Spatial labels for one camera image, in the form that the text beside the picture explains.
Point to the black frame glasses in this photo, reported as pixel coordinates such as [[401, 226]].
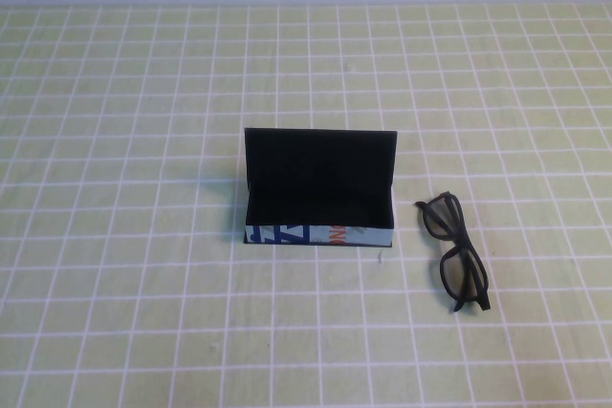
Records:
[[459, 276]]

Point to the black printed glasses case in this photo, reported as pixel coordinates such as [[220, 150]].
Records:
[[315, 178]]

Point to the green white grid tablecloth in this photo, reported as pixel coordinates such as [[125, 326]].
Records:
[[143, 331]]

